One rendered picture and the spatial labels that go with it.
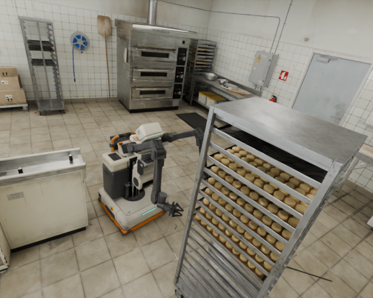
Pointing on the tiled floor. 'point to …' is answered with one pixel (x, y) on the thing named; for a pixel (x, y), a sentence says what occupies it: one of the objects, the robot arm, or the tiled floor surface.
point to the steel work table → (222, 89)
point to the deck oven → (151, 65)
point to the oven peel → (103, 27)
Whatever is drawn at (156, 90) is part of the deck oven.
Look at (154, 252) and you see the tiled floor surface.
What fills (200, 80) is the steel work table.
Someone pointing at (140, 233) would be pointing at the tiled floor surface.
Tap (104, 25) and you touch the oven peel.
